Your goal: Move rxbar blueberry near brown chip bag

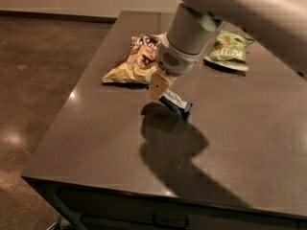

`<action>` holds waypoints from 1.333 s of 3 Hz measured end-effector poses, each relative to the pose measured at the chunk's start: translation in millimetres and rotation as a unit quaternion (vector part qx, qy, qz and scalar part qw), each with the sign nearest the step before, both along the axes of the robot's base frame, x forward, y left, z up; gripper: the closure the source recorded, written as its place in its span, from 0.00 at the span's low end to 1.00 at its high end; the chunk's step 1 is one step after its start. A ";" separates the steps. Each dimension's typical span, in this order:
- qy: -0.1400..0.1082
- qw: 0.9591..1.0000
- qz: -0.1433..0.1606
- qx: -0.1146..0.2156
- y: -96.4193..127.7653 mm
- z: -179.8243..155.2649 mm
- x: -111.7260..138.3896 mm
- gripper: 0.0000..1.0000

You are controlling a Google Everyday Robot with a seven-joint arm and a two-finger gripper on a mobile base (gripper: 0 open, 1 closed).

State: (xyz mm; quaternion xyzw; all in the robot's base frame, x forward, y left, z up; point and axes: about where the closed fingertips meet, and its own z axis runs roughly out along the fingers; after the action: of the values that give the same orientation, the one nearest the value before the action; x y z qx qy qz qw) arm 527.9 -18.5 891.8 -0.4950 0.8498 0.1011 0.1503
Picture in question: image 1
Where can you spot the dark table frame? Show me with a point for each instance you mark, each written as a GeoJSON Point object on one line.
{"type": "Point", "coordinates": [91, 208]}

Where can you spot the green chip bag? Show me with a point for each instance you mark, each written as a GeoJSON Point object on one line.
{"type": "Point", "coordinates": [230, 51]}

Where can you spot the brown yellow chip bag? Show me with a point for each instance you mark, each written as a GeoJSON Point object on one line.
{"type": "Point", "coordinates": [138, 64]}

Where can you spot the blue rxbar blueberry wrapper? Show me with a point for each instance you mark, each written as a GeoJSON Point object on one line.
{"type": "Point", "coordinates": [176, 104]}

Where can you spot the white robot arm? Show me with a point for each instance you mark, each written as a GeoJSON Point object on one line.
{"type": "Point", "coordinates": [278, 25]}

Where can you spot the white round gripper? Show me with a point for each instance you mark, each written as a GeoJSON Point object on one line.
{"type": "Point", "coordinates": [177, 62]}

